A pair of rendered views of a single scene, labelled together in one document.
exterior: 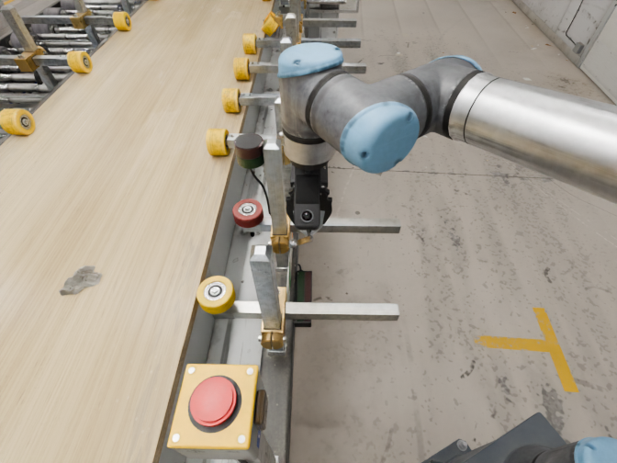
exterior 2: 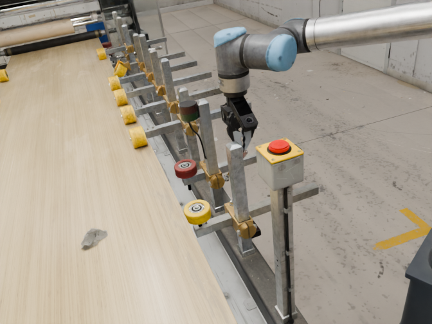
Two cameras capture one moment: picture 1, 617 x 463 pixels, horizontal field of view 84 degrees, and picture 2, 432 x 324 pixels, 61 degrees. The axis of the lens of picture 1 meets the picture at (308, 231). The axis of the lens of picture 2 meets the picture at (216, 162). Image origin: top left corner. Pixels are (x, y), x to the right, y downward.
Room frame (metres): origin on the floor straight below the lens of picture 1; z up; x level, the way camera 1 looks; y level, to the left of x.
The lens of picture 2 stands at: (-0.47, 0.38, 1.60)
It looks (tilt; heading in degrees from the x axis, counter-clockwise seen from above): 32 degrees down; 343
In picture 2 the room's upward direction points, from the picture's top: 9 degrees counter-clockwise
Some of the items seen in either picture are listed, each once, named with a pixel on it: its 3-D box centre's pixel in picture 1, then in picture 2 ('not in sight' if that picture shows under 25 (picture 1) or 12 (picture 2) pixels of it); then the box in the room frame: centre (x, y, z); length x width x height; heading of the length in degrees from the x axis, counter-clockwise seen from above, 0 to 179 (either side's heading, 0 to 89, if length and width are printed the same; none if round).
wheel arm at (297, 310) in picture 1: (305, 310); (258, 209); (0.38, 0.01, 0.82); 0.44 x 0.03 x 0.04; 89
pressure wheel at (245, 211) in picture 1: (250, 221); (187, 177); (0.63, 0.16, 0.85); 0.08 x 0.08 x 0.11
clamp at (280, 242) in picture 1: (280, 229); (211, 174); (0.61, 0.08, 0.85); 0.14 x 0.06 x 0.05; 179
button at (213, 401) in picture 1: (214, 401); (279, 148); (0.08, 0.08, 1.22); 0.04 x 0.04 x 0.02
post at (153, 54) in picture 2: (293, 82); (162, 96); (1.34, 0.06, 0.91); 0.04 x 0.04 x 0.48; 89
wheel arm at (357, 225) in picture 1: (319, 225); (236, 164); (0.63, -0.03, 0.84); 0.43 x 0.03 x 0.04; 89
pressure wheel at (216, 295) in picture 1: (219, 302); (198, 220); (0.38, 0.20, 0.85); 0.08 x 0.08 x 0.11
